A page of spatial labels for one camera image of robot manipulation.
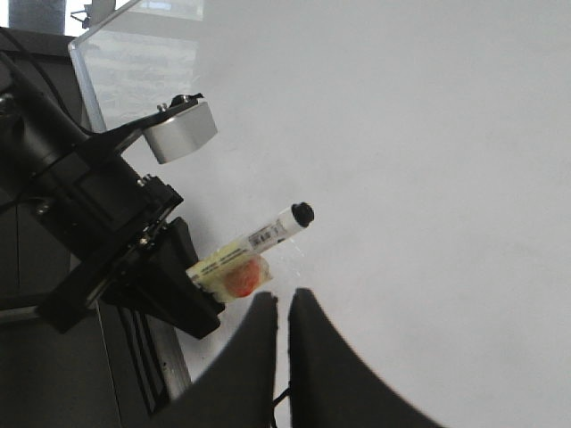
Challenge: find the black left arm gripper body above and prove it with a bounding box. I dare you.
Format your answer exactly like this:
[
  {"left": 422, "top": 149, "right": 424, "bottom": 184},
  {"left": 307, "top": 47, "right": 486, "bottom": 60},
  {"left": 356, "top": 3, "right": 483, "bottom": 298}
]
[{"left": 36, "top": 177, "right": 182, "bottom": 333}]

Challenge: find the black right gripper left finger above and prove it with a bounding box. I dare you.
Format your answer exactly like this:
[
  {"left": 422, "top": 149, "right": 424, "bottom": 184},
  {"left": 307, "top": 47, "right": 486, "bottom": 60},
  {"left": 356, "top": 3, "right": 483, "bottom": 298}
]
[{"left": 151, "top": 292, "right": 277, "bottom": 427}]

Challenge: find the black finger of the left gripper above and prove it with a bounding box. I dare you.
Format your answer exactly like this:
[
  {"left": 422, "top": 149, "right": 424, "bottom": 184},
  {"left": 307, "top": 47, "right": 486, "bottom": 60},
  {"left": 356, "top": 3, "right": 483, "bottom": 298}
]
[{"left": 104, "top": 217, "right": 225, "bottom": 339}]

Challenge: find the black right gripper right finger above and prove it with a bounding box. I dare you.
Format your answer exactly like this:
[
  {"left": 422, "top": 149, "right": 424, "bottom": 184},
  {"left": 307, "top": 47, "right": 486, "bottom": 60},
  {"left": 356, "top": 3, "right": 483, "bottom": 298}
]
[{"left": 288, "top": 288, "right": 439, "bottom": 427}]

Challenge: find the white whiteboard marker with tape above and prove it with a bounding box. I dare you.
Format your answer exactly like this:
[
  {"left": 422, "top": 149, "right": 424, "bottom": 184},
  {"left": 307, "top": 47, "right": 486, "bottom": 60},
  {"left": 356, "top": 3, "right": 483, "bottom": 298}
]
[{"left": 186, "top": 202, "right": 315, "bottom": 304}]

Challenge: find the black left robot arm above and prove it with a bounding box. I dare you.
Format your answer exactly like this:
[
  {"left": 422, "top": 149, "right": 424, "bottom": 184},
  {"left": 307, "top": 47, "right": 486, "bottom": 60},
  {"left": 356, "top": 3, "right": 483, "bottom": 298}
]
[{"left": 1, "top": 56, "right": 221, "bottom": 338}]

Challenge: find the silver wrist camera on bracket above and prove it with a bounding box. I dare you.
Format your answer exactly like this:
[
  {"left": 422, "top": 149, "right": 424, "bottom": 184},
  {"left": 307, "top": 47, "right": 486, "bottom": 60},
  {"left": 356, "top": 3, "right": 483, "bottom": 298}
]
[{"left": 78, "top": 93, "right": 218, "bottom": 164}]

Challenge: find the white whiteboard with aluminium frame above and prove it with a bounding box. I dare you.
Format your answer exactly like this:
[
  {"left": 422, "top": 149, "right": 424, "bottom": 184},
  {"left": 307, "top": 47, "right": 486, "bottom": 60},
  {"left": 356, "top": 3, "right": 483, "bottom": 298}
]
[{"left": 70, "top": 1, "right": 570, "bottom": 427}]

